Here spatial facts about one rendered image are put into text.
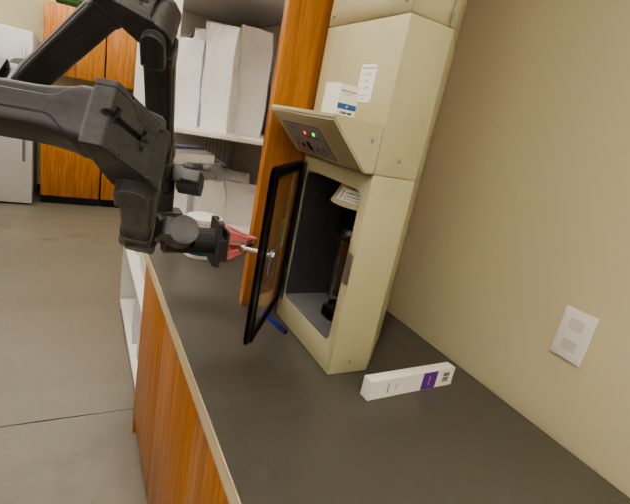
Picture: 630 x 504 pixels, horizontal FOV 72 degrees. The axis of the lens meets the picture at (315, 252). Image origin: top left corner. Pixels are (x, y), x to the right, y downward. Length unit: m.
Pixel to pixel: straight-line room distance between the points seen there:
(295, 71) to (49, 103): 0.77
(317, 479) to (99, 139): 0.60
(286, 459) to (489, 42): 1.13
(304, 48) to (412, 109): 0.40
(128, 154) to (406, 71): 0.57
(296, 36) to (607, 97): 0.71
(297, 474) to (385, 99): 0.70
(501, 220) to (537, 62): 0.38
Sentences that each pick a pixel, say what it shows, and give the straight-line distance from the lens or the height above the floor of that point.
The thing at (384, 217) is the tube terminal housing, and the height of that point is 1.33.
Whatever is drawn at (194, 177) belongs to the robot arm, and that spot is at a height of 1.30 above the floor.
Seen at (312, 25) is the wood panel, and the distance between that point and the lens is 1.22.
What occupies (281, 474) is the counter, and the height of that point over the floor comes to 0.94.
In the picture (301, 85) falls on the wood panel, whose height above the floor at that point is 1.57.
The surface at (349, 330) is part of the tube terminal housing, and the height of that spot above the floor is 1.05.
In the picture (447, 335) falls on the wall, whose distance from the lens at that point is 1.33.
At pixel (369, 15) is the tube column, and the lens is 1.03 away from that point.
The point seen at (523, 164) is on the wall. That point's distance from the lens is 1.19.
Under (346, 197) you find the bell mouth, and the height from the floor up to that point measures 1.34.
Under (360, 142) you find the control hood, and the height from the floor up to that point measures 1.47.
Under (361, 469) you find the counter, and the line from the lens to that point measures 0.84.
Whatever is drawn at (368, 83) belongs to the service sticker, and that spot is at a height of 1.58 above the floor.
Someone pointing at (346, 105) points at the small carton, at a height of 1.53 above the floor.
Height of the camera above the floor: 1.49
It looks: 17 degrees down
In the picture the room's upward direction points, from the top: 11 degrees clockwise
